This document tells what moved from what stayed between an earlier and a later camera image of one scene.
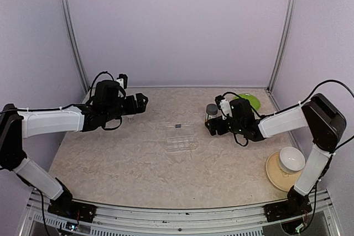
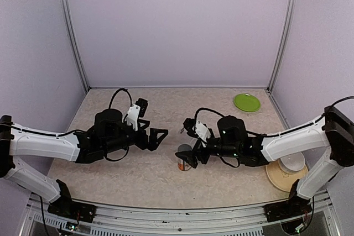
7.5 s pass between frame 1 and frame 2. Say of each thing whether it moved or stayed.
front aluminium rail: stayed
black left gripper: moved
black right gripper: moved
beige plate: stayed
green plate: stayed
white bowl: stayed
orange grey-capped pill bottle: moved
